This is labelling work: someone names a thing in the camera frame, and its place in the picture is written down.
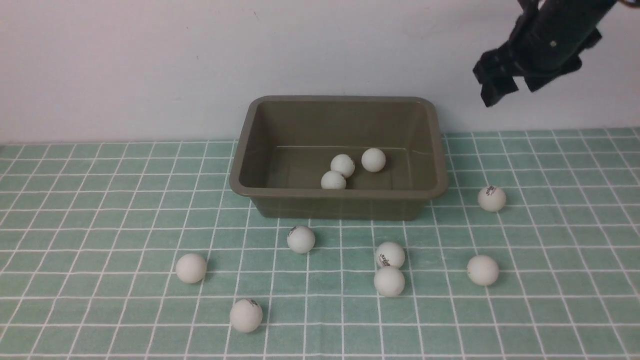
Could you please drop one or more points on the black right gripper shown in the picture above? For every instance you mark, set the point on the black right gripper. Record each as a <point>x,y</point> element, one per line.
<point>546,43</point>

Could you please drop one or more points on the white ping-pong ball logo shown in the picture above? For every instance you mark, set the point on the white ping-pong ball logo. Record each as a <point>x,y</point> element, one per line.
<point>390,254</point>
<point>492,198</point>

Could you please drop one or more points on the white ping-pong ball printed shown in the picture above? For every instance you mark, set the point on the white ping-pong ball printed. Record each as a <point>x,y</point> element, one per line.
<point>373,160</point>

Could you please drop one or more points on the white ping-pong ball mid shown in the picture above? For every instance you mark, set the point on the white ping-pong ball mid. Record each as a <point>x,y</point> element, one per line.
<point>482,270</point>

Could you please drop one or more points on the olive green plastic bin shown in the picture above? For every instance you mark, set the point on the olive green plastic bin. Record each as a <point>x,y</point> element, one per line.
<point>288,141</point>

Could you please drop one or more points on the green checkered tablecloth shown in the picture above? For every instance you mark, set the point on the green checkered tablecloth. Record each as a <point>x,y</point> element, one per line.
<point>91,233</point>

